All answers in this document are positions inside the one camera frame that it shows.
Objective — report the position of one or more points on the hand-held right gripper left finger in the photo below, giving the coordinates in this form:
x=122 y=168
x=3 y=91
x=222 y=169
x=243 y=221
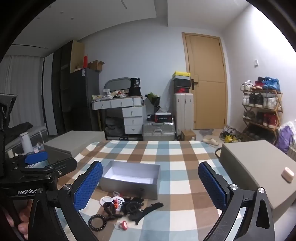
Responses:
x=89 y=185

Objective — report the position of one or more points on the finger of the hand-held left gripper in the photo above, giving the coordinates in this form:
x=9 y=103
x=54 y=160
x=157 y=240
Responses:
x=37 y=157
x=55 y=165

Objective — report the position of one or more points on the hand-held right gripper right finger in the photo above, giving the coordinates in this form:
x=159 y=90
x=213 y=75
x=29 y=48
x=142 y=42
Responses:
x=212 y=187

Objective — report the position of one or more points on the plain white round badge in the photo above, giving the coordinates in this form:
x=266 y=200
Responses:
x=105 y=200

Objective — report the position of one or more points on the black accessories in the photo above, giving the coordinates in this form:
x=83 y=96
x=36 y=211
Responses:
x=108 y=208

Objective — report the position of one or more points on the printed round badge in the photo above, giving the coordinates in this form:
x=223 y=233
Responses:
x=118 y=202

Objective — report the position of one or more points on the grey jewelry box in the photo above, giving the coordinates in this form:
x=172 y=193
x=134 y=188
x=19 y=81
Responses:
x=129 y=186

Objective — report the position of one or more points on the red white hair clip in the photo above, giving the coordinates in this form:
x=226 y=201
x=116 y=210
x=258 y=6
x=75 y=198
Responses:
x=123 y=225

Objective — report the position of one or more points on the black comb hair clip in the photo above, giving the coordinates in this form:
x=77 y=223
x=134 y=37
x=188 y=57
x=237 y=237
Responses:
x=145 y=210

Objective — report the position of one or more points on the person's left hand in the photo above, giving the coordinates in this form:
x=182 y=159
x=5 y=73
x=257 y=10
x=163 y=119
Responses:
x=23 y=228

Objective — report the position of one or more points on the white bottle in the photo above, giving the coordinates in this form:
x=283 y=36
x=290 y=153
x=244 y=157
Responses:
x=26 y=143

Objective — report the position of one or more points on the dark clothes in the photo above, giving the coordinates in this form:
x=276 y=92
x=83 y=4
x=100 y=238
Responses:
x=20 y=128

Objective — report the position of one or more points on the plaid blanket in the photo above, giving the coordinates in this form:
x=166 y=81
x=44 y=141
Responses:
x=180 y=162

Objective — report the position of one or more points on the beige slippers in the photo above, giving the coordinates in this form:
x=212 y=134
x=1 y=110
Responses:
x=210 y=141

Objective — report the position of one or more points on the yellow shoes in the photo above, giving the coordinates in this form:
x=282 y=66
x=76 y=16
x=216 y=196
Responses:
x=229 y=138

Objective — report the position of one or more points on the cardboard box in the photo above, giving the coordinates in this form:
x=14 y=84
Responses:
x=188 y=135

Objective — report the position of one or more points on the grey bag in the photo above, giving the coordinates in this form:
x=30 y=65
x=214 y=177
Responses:
x=113 y=127

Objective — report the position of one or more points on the dark wardrobe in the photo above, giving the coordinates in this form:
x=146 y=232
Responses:
x=62 y=92

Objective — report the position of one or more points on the white curtain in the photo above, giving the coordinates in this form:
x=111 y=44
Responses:
x=20 y=88

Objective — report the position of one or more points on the dark refrigerator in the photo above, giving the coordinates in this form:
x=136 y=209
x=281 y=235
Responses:
x=83 y=99

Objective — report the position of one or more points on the pink earbud case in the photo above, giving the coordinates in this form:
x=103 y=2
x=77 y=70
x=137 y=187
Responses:
x=288 y=172

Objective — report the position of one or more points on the silver suitcase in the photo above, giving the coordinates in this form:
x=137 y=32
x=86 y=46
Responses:
x=158 y=132

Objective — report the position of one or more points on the white suitcase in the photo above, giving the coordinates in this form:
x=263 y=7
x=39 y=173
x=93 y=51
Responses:
x=183 y=113

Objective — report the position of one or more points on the white drawer desk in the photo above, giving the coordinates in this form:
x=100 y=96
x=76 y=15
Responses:
x=131 y=112

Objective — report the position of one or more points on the black red flat box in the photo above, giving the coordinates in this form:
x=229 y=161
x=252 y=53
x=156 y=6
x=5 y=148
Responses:
x=163 y=118

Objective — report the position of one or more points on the purple bag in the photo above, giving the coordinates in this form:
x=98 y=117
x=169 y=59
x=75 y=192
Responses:
x=285 y=139

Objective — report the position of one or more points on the desk clutter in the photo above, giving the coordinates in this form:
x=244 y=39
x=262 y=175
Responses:
x=108 y=95

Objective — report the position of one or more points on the small black box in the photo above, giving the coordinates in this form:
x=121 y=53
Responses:
x=150 y=117

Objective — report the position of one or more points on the shoe rack with shoes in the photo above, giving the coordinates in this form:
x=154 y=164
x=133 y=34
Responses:
x=259 y=99

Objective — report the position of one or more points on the black red shoe box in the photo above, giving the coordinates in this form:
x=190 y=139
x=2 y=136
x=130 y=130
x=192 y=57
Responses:
x=182 y=90

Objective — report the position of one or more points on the grey arched mirror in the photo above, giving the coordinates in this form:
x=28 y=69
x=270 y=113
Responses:
x=118 y=83

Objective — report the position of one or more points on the black wrapped bouquet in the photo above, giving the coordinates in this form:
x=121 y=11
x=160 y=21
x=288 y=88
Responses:
x=153 y=99

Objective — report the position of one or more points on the open cardboard boxes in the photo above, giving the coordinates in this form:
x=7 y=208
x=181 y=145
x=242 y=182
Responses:
x=96 y=66

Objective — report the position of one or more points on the wooden shoe rack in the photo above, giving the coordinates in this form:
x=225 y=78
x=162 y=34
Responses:
x=278 y=102

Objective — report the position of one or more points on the black paper bag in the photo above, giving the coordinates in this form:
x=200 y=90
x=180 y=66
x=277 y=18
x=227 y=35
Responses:
x=135 y=87

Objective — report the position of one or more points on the yellow lid shoe box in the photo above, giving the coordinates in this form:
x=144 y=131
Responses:
x=181 y=74

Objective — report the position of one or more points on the wooden door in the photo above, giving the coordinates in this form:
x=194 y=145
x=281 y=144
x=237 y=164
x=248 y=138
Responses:
x=208 y=69

